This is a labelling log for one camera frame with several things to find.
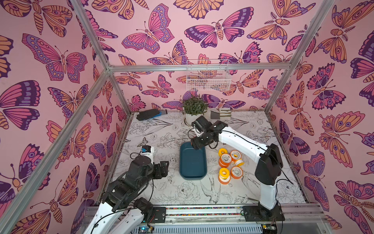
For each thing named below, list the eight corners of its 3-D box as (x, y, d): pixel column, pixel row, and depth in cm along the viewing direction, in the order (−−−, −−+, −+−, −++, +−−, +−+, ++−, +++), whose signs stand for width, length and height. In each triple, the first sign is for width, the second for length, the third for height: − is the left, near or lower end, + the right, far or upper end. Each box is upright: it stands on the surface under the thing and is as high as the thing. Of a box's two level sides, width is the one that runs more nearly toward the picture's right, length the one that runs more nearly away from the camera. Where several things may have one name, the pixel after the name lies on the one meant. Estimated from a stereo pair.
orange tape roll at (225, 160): (219, 167, 91) (220, 165, 88) (217, 156, 96) (218, 153, 93) (231, 167, 91) (232, 165, 88) (229, 156, 96) (230, 153, 93)
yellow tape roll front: (219, 179, 87) (220, 177, 83) (218, 170, 90) (219, 167, 87) (228, 179, 87) (230, 177, 83) (227, 170, 90) (228, 167, 87)
